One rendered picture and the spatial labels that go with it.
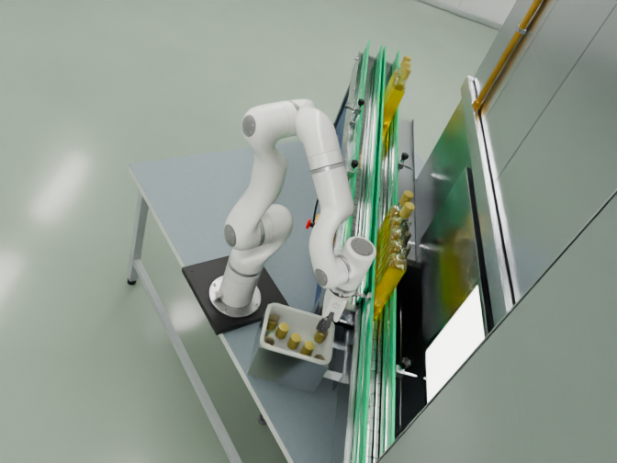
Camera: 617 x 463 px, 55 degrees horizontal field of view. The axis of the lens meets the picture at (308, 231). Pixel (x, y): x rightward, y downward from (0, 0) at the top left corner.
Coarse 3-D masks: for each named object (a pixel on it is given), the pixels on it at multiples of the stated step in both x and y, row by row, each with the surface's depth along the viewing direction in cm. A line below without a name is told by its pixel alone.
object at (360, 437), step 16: (384, 48) 313; (384, 64) 296; (384, 80) 285; (368, 288) 188; (368, 304) 182; (368, 320) 176; (368, 336) 171; (368, 352) 166; (368, 368) 162; (368, 384) 159; (368, 400) 155
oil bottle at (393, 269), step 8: (392, 256) 179; (384, 264) 184; (392, 264) 178; (400, 264) 178; (384, 272) 181; (392, 272) 180; (400, 272) 179; (376, 280) 187; (384, 280) 182; (392, 280) 182; (376, 288) 186; (384, 288) 185; (392, 288) 184; (376, 296) 188; (384, 296) 187; (376, 304) 190; (384, 304) 190
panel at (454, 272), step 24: (456, 192) 184; (456, 216) 177; (432, 240) 192; (456, 240) 171; (480, 240) 159; (432, 264) 185; (456, 264) 166; (480, 264) 152; (432, 288) 178; (456, 288) 160; (480, 288) 146; (432, 312) 172; (456, 312) 156; (432, 336) 167
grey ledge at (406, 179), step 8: (400, 120) 279; (408, 120) 282; (400, 128) 275; (408, 128) 277; (400, 136) 270; (408, 136) 271; (400, 144) 265; (408, 144) 266; (400, 152) 260; (408, 152) 262; (408, 160) 257; (400, 176) 247; (408, 176) 249; (400, 184) 243; (408, 184) 245; (400, 192) 239; (408, 256) 213; (408, 264) 214
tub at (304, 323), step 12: (276, 312) 186; (288, 312) 186; (300, 312) 185; (264, 324) 178; (288, 324) 189; (300, 324) 188; (312, 324) 188; (264, 336) 183; (288, 336) 186; (312, 336) 189; (276, 348) 173; (288, 348) 183; (300, 348) 184; (324, 348) 183; (312, 360) 174; (324, 360) 175
